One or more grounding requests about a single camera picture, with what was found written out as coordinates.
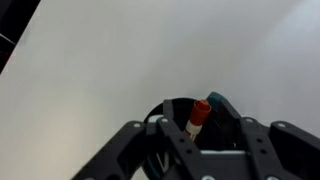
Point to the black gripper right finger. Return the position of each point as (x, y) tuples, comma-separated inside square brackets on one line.
[(280, 151)]

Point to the dark blue enamel cup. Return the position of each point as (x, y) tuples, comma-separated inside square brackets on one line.
[(205, 143)]

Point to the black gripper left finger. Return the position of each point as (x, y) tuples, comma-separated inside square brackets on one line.
[(134, 144)]

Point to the red capped marker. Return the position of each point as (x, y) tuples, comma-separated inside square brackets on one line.
[(199, 113)]

